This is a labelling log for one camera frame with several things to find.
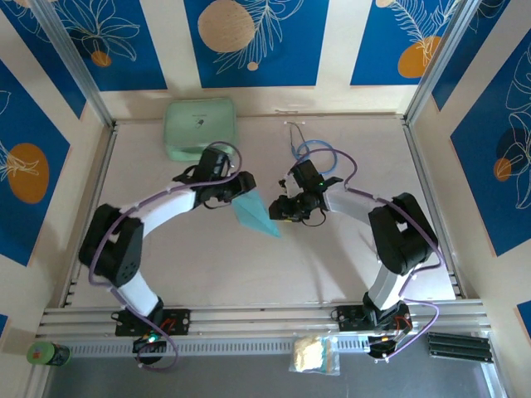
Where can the turquoise cloth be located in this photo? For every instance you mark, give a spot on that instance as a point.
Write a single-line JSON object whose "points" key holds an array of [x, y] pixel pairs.
{"points": [[257, 215]]}

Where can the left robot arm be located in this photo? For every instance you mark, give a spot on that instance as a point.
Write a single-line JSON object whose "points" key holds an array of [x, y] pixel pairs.
{"points": [[139, 292]]}

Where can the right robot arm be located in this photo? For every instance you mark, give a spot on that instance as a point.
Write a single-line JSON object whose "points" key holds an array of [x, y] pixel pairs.
{"points": [[386, 286]]}

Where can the blue stethoscope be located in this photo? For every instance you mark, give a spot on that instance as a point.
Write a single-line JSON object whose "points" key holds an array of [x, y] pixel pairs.
{"points": [[317, 141]]}

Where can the mint green zip pouch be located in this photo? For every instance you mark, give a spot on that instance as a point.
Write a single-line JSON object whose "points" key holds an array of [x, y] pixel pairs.
{"points": [[195, 124]]}

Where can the clear bag with yellow contents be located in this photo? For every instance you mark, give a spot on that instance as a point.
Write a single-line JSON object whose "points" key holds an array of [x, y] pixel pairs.
{"points": [[309, 354]]}

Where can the black ribbed block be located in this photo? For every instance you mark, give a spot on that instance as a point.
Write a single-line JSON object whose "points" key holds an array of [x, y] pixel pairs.
{"points": [[458, 347]]}

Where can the green can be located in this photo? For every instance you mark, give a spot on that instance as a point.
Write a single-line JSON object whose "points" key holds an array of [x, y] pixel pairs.
{"points": [[43, 353]]}

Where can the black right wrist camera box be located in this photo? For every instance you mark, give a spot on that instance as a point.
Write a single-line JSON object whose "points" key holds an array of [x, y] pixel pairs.
{"points": [[307, 176]]}

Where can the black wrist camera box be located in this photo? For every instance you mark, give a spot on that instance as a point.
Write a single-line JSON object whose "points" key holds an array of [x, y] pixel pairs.
{"points": [[213, 162], [307, 176]]}

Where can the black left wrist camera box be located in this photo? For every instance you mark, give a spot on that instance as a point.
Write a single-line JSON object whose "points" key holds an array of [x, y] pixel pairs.
{"points": [[213, 162]]}

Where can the aluminium mounting rail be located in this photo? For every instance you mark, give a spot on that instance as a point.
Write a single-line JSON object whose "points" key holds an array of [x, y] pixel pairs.
{"points": [[257, 317]]}

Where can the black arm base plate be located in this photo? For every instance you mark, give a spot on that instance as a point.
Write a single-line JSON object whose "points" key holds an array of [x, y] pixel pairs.
{"points": [[178, 321], [348, 317]]}

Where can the aluminium side rail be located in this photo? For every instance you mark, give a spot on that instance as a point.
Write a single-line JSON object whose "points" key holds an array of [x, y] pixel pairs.
{"points": [[93, 186], [433, 174]]}

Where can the blue floral wall poster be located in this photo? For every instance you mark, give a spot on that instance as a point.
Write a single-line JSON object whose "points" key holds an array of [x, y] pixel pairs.
{"points": [[290, 62], [137, 62], [29, 124], [373, 54], [489, 186]]}

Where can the aluminium frame post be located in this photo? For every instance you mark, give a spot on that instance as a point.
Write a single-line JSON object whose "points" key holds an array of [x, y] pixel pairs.
{"points": [[72, 62], [446, 62]]}

